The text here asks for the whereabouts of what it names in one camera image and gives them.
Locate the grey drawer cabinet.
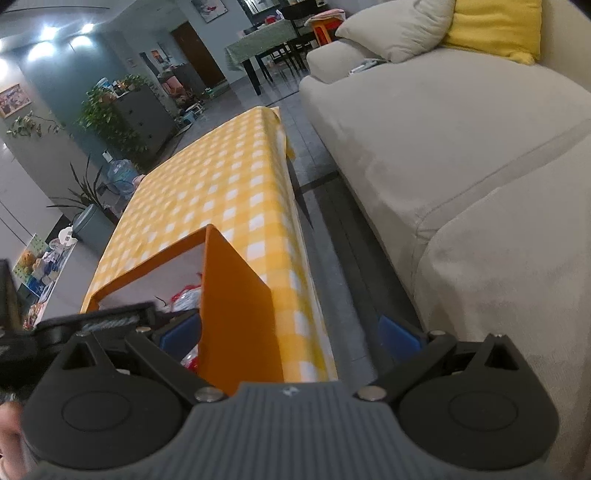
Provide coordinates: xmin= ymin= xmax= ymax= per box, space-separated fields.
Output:
xmin=114 ymin=86 xmax=175 ymax=157

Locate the dining table green cloth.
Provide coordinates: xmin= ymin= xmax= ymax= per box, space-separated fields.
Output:
xmin=224 ymin=20 xmax=307 ymax=95

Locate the red snack packet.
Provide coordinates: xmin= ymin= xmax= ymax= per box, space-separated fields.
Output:
xmin=166 ymin=285 xmax=202 ymax=373

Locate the orange cardboard box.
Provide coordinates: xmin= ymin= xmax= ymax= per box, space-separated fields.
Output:
xmin=82 ymin=225 xmax=283 ymax=394

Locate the orange plastic stool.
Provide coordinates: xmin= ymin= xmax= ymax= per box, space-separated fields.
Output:
xmin=305 ymin=15 xmax=344 ymax=46

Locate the yellow checkered tablecloth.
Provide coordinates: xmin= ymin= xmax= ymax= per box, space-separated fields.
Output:
xmin=82 ymin=106 xmax=337 ymax=383

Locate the blue water jug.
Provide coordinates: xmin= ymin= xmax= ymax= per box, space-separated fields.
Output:
xmin=102 ymin=151 xmax=139 ymax=200

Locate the yellow cushion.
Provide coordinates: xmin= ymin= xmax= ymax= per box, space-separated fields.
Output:
xmin=442 ymin=0 xmax=543 ymax=65

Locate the grey plant pot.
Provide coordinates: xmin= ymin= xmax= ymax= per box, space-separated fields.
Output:
xmin=72 ymin=204 xmax=115 ymax=257

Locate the beige sofa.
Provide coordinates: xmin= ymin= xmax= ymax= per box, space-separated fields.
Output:
xmin=300 ymin=1 xmax=590 ymax=479

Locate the beige cushion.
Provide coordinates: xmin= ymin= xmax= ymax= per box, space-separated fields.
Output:
xmin=335 ymin=0 xmax=456 ymax=63

